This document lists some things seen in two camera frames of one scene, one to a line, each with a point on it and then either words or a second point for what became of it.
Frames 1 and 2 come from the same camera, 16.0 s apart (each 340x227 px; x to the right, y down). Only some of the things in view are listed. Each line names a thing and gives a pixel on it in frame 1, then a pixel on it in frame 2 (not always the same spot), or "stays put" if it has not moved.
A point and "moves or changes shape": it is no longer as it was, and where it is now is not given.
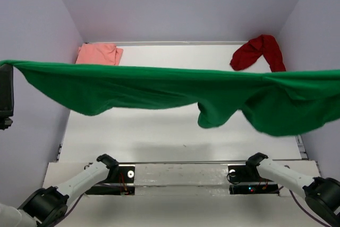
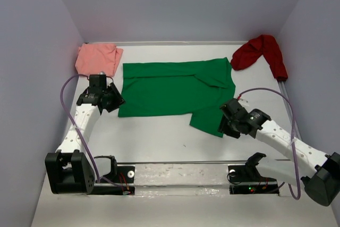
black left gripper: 6,91 -> 118,100
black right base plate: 245,179 stays put
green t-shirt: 279,102 moves or changes shape
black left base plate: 120,181 stays put
